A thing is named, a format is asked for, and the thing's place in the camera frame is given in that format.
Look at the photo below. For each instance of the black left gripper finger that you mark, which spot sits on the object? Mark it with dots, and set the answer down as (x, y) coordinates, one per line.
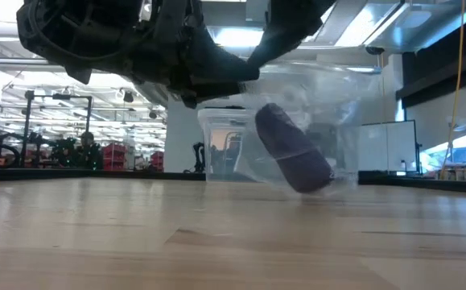
(224, 66)
(212, 92)

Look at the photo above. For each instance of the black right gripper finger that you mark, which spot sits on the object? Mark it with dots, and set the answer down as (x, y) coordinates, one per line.
(289, 28)

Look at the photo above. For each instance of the purple elastic bandage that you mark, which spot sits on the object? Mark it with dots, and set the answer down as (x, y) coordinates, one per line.
(293, 153)

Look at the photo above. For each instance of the clear plastic zipper bag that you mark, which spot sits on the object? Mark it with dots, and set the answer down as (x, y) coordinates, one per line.
(337, 121)

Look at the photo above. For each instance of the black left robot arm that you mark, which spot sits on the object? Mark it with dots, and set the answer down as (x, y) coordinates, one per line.
(67, 36)

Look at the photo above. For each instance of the clear plastic storage bin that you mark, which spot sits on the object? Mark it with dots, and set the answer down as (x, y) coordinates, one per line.
(220, 141)

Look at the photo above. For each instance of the black hanging spotlight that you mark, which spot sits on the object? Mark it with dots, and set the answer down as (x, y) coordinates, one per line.
(153, 114)
(128, 96)

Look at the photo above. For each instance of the red shelf unit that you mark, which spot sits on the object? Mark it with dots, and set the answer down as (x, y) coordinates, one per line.
(157, 161)
(114, 157)

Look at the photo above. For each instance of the black machine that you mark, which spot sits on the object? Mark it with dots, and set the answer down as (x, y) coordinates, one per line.
(323, 139)

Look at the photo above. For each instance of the person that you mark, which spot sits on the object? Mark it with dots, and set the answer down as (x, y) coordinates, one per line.
(87, 153)

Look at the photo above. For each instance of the long LED light bar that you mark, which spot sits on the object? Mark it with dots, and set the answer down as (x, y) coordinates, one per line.
(11, 60)

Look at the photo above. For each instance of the black pipe stand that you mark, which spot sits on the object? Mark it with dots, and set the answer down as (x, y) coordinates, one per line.
(26, 129)

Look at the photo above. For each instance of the black dome camera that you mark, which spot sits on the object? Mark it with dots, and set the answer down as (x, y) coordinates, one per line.
(375, 50)

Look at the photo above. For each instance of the white whiteboard black frame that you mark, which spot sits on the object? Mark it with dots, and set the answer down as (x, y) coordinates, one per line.
(397, 147)

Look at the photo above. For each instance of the black table frame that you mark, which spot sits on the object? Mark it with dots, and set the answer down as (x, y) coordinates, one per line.
(55, 174)

